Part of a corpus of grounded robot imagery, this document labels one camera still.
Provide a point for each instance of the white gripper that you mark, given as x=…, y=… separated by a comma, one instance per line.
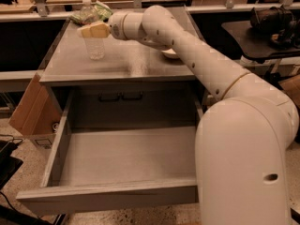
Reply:
x=115, y=26

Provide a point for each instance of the clear plastic water bottle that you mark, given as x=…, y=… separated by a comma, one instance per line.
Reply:
x=94, y=46

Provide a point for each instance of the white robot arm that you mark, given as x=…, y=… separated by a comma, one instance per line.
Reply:
x=241, y=140

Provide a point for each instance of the grey cabinet with top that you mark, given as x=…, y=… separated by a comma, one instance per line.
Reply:
x=132, y=86

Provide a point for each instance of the open grey top drawer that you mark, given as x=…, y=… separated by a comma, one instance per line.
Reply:
x=134, y=152

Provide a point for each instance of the green chip bag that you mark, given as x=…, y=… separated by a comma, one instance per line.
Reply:
x=104, y=11

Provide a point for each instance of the white paper bowl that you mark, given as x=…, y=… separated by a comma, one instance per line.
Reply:
x=170, y=54

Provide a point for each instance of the brown cardboard box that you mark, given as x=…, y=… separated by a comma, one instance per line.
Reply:
x=36, y=115

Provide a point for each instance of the black side table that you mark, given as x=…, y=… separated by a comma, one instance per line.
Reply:
x=254, y=45

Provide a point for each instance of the black equipment at left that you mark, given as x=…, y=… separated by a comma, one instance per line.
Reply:
x=8, y=163

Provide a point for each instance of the dark bag on table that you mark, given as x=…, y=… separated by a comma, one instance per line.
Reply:
x=279, y=24

